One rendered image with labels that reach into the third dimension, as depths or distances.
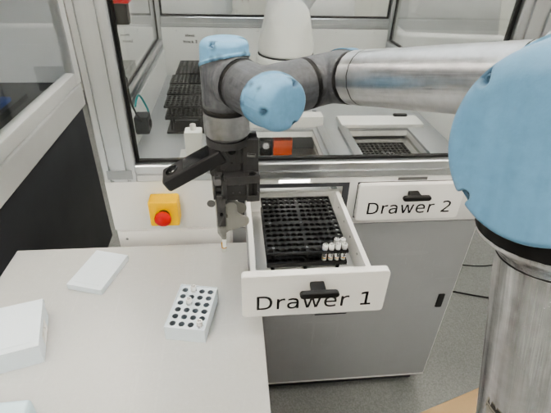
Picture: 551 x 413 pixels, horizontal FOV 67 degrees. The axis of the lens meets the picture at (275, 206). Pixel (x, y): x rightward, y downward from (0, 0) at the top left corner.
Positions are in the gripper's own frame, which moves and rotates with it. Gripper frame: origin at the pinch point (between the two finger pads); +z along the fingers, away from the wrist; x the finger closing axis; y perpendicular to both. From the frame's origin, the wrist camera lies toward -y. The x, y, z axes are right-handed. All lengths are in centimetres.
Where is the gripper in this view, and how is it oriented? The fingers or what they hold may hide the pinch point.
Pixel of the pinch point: (220, 231)
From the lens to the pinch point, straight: 81.2
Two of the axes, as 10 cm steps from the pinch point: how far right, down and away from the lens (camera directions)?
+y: 9.8, -0.8, 1.7
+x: -1.8, -5.5, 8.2
